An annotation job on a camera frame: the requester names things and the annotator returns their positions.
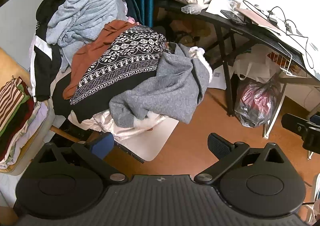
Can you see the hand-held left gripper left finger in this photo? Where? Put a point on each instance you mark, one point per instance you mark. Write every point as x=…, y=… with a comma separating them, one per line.
x=103, y=146

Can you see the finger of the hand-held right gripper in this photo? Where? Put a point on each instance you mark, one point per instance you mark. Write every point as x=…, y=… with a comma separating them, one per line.
x=293, y=123

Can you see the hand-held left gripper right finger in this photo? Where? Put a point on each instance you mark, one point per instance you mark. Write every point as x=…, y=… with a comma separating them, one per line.
x=217, y=144

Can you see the black white patterned sweater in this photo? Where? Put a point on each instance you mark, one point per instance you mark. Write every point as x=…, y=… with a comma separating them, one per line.
x=125, y=58

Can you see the stack of folded clothes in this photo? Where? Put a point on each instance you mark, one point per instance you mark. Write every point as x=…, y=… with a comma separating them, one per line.
x=15, y=116

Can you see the white satin garment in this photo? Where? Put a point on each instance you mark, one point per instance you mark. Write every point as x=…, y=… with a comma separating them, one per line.
x=105, y=123

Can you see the clear bag red contents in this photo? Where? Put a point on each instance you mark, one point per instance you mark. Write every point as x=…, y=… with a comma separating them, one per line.
x=255, y=101

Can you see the white chair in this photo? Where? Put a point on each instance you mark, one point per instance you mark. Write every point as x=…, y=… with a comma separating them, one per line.
x=155, y=141

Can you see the white paper on floor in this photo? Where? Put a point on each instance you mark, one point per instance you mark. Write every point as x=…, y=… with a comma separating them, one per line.
x=217, y=78

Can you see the white plastic bag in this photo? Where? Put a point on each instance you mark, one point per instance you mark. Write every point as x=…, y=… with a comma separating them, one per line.
x=252, y=68

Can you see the grey knit sweater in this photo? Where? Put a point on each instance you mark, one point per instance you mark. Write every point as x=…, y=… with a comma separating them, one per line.
x=162, y=85

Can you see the rust brown garment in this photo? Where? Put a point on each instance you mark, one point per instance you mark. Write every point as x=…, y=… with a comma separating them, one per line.
x=87, y=63

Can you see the black white striped jacket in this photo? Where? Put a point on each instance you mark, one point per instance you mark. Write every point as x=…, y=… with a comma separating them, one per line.
x=42, y=65

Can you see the brown notebook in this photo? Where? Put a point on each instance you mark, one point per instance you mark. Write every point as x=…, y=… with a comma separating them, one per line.
x=255, y=17

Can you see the black smartphone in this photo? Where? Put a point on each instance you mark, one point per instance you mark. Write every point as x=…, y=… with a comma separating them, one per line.
x=232, y=17

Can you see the light blue fleece robe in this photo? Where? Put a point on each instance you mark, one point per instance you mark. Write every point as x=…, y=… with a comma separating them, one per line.
x=82, y=10

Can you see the clear plastic wrap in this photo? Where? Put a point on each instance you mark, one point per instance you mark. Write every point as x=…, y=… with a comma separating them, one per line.
x=193, y=9

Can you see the white paper sheet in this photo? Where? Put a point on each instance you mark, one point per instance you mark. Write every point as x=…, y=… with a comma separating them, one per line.
x=217, y=5

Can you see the black desk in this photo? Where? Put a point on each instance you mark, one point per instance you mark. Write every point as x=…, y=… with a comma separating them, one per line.
x=172, y=5

